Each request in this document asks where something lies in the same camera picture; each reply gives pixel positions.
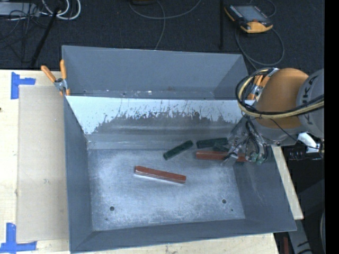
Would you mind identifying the grey metal bin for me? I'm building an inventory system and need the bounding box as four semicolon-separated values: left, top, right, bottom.
61;45;298;252

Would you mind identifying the dark green flat block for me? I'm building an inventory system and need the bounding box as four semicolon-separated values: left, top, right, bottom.
196;138;229;149
212;143;230;153
162;140;194;161

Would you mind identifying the red-brown flat block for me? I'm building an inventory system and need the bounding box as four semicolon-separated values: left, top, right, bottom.
195;150;247;163
133;165;187;185

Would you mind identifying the pale wood board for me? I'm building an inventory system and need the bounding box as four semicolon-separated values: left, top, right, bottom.
15;85;70;243

